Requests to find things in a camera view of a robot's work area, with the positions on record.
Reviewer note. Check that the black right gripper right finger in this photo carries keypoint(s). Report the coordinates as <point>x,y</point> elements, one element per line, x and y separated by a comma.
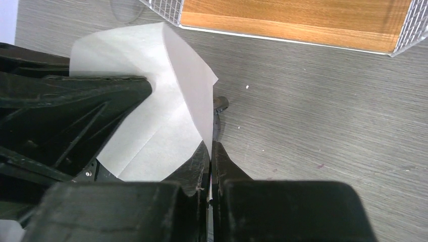
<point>245,209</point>

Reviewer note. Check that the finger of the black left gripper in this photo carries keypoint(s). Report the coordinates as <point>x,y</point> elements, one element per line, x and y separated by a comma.
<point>53,128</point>
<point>29,63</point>

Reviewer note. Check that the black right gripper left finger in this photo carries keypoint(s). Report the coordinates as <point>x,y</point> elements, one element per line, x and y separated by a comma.
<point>174,209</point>

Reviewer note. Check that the smoky glass mug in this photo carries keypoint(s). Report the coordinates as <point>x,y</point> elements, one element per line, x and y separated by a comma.
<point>220,104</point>

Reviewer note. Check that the white wire wooden shelf rack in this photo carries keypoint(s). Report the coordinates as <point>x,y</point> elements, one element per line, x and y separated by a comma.
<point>381,27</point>

